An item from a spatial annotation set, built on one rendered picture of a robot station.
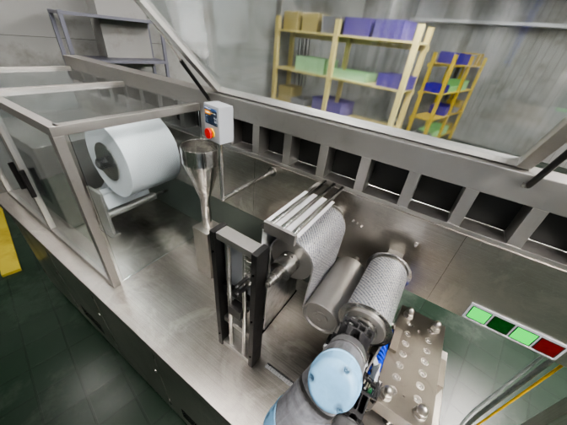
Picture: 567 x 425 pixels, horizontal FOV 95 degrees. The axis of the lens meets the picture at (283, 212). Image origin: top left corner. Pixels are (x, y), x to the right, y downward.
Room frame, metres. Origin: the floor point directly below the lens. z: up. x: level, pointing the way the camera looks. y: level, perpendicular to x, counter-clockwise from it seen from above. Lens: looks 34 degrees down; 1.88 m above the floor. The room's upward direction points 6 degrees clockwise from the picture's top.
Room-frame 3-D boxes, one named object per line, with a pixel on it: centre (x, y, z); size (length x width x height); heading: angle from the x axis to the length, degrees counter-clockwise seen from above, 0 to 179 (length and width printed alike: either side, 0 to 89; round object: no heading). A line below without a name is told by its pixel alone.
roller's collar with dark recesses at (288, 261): (0.53, -0.02, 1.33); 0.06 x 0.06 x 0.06; 60
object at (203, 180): (0.88, 0.32, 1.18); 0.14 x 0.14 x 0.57
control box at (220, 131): (0.73, 0.21, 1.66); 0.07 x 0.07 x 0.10; 51
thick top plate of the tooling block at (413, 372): (0.48, -0.49, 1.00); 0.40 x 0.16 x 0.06; 150
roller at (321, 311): (0.59, -0.21, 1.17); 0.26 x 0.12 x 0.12; 150
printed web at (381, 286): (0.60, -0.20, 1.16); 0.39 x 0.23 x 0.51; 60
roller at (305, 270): (0.67, -0.10, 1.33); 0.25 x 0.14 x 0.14; 150
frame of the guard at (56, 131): (1.24, 1.08, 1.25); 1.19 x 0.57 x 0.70; 60
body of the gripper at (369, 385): (0.30, -0.25, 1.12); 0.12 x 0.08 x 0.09; 150
